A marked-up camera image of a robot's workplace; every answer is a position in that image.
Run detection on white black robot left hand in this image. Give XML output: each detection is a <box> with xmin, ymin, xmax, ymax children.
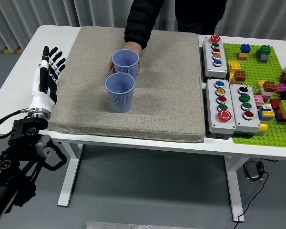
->
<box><xmin>28</xmin><ymin>46</ymin><xmax>67</xmax><ymax>110</ymax></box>

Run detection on person's hand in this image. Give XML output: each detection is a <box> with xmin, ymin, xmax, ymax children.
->
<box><xmin>107</xmin><ymin>42</ymin><xmax>143</xmax><ymax>75</ymax></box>

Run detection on blue ribbed plastic cup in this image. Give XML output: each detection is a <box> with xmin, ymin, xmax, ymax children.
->
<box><xmin>112</xmin><ymin>49</ymin><xmax>140</xmax><ymax>83</ymax></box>
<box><xmin>105</xmin><ymin>73</ymin><xmax>136</xmax><ymax>114</ymax></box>

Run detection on grey-brown fabric mat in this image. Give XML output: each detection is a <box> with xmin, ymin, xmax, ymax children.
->
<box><xmin>46</xmin><ymin>25</ymin><xmax>205</xmax><ymax>144</ymax></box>

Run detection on grey five-button box small buttons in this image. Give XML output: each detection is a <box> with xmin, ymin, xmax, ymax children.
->
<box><xmin>202</xmin><ymin>35</ymin><xmax>229</xmax><ymax>79</ymax></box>

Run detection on white table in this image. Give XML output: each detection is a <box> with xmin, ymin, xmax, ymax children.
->
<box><xmin>0</xmin><ymin>25</ymin><xmax>286</xmax><ymax>162</ymax></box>

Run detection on grey box with emergency button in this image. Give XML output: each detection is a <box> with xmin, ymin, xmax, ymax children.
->
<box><xmin>204</xmin><ymin>78</ymin><xmax>236</xmax><ymax>140</ymax></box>

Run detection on orange brown toy brick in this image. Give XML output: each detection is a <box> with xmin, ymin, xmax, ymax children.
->
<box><xmin>233</xmin><ymin>70</ymin><xmax>247</xmax><ymax>84</ymax></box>

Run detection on blue yellow pink brick stack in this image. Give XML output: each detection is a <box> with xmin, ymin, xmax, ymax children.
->
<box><xmin>237</xmin><ymin>44</ymin><xmax>252</xmax><ymax>61</ymax></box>

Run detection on green toy brick baseplate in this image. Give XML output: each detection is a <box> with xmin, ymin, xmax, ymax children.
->
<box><xmin>223</xmin><ymin>42</ymin><xmax>286</xmax><ymax>149</ymax></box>

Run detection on green grey brick stack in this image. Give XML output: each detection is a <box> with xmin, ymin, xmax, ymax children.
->
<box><xmin>256</xmin><ymin>44</ymin><xmax>272</xmax><ymax>63</ymax></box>

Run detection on brown white brick stack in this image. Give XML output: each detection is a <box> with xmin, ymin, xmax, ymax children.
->
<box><xmin>259</xmin><ymin>81</ymin><xmax>278</xmax><ymax>96</ymax></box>

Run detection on yellow grey brick stack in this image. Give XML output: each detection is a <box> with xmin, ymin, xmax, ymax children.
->
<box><xmin>254</xmin><ymin>123</ymin><xmax>269</xmax><ymax>137</ymax></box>

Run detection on red toy brick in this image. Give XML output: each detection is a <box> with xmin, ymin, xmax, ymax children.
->
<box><xmin>269</xmin><ymin>98</ymin><xmax>282</xmax><ymax>112</ymax></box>

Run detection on grey power adapter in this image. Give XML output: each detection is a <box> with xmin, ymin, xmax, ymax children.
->
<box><xmin>243</xmin><ymin>161</ymin><xmax>264</xmax><ymax>181</ymax></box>

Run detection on grey box with selector switch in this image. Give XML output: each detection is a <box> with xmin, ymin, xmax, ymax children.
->
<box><xmin>229</xmin><ymin>83</ymin><xmax>262</xmax><ymax>138</ymax></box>

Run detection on black floor cable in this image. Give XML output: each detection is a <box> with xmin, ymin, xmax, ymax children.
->
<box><xmin>235</xmin><ymin>169</ymin><xmax>270</xmax><ymax>224</ymax></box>

